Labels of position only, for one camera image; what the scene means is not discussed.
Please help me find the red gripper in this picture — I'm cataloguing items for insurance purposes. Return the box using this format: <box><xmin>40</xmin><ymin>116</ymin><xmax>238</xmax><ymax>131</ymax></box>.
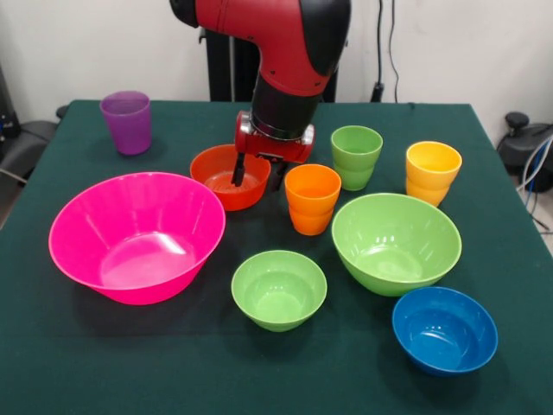
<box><xmin>231</xmin><ymin>111</ymin><xmax>315</xmax><ymax>192</ymax></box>

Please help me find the red bowl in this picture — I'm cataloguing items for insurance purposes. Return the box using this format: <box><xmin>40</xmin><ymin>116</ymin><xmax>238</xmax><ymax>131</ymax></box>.
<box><xmin>189</xmin><ymin>144</ymin><xmax>272</xmax><ymax>213</ymax></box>

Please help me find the orange cup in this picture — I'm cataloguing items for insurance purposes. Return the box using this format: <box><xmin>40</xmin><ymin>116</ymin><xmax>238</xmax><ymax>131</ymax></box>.
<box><xmin>283</xmin><ymin>163</ymin><xmax>343</xmax><ymax>237</ymax></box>

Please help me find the green cup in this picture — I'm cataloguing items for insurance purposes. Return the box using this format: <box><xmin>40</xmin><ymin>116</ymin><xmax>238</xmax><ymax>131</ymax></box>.
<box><xmin>330</xmin><ymin>124</ymin><xmax>385</xmax><ymax>192</ymax></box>

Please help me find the small green bowl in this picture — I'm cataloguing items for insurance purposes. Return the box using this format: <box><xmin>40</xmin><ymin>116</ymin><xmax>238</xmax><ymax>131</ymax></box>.
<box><xmin>230</xmin><ymin>249</ymin><xmax>328</xmax><ymax>333</ymax></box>

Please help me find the purple cup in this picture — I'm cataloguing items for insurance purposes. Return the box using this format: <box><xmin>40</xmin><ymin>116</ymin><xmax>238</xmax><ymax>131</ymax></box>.
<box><xmin>99</xmin><ymin>90</ymin><xmax>153</xmax><ymax>156</ymax></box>

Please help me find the large pink bowl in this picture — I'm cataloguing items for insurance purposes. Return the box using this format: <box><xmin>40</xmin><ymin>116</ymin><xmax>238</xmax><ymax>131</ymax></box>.
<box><xmin>48</xmin><ymin>171</ymin><xmax>227</xmax><ymax>307</ymax></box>

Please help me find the large green bowl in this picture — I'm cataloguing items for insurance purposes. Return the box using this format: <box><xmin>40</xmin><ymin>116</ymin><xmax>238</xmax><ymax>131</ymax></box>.
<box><xmin>331</xmin><ymin>192</ymin><xmax>463</xmax><ymax>298</ymax></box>

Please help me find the yellow cup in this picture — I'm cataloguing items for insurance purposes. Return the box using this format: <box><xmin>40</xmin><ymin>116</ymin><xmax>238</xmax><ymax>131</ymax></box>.
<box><xmin>404</xmin><ymin>140</ymin><xmax>463</xmax><ymax>208</ymax></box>

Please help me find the black wheeled base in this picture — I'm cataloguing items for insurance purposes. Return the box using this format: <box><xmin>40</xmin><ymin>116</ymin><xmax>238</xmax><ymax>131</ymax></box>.
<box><xmin>0</xmin><ymin>119</ymin><xmax>59</xmax><ymax>181</ymax></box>
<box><xmin>496</xmin><ymin>111</ymin><xmax>553</xmax><ymax>176</ymax></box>

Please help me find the dark green tablecloth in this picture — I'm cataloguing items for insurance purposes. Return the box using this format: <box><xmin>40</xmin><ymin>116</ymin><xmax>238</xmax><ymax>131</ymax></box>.
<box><xmin>0</xmin><ymin>99</ymin><xmax>553</xmax><ymax>415</ymax></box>

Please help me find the blue bowl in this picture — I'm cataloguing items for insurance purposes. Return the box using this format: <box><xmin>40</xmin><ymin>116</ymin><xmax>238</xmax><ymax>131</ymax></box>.
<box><xmin>391</xmin><ymin>286</ymin><xmax>499</xmax><ymax>378</ymax></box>

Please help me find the black cable with plug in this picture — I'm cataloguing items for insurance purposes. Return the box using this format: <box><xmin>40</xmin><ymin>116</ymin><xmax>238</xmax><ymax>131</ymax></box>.
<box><xmin>371</xmin><ymin>0</ymin><xmax>385</xmax><ymax>104</ymax></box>

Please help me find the blue cable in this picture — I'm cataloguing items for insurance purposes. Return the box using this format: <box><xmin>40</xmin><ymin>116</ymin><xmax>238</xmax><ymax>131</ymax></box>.
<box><xmin>520</xmin><ymin>137</ymin><xmax>553</xmax><ymax>195</ymax></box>

